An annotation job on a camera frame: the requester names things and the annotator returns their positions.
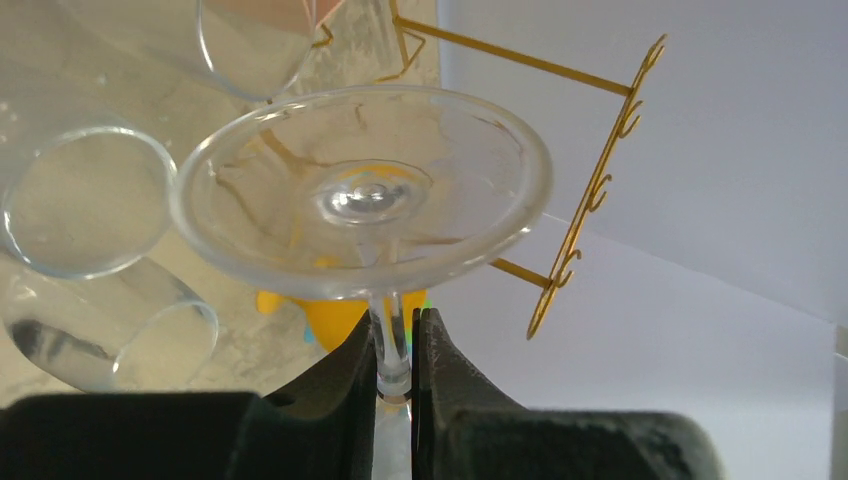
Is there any gold wire wine glass rack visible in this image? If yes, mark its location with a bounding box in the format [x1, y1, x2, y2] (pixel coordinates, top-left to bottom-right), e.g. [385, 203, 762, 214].
[376, 1, 668, 341]

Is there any yellow plastic goblet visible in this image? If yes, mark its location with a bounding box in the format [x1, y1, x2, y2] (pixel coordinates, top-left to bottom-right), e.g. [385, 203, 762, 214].
[256, 289, 429, 354]

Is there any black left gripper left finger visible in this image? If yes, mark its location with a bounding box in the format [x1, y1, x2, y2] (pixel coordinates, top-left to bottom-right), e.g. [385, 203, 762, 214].
[1, 318, 376, 479]

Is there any peach plastic file organizer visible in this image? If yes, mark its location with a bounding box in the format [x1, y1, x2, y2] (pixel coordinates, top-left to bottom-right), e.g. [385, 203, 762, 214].
[210, 0, 344, 48]

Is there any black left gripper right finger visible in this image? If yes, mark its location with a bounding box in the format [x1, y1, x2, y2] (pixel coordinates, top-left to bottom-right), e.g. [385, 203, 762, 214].
[411, 308, 724, 479]

